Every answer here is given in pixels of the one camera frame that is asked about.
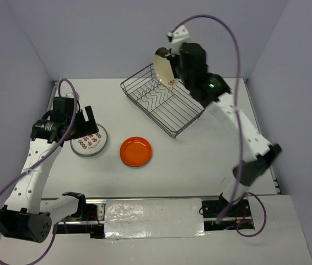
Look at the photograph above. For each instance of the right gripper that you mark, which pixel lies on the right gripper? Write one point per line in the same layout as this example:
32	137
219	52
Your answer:
175	58

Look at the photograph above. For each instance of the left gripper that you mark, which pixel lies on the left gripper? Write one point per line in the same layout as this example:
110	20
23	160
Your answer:
88	127

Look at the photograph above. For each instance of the white plate red characters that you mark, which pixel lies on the white plate red characters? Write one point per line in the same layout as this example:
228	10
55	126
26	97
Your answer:
90	142

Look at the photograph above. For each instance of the beige plate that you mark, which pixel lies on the beige plate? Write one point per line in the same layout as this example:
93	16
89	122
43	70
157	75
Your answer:
163	69

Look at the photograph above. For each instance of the orange plastic plate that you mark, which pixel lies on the orange plastic plate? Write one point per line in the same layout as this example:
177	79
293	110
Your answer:
135	151

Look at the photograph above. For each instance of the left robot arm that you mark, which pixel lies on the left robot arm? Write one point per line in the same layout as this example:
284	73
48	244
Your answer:
22	216

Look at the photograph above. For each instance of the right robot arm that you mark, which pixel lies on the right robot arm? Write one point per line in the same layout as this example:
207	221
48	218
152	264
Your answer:
256	153

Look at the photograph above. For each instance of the silver foil tape strip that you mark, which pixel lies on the silver foil tape strip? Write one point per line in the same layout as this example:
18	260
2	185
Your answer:
153	218

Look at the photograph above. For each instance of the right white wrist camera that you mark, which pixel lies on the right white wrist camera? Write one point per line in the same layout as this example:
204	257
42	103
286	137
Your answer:
176	38

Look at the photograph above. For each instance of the grey wire dish rack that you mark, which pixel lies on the grey wire dish rack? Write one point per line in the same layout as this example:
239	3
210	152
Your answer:
172	109

